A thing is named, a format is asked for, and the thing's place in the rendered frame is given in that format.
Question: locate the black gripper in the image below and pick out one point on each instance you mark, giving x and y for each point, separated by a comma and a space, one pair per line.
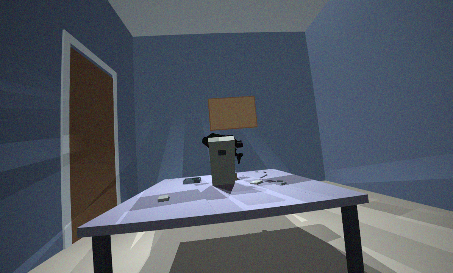
238, 156

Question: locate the light blue square tray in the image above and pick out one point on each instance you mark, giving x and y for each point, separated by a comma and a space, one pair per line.
192, 180

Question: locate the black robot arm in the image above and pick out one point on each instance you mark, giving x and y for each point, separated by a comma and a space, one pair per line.
205, 139

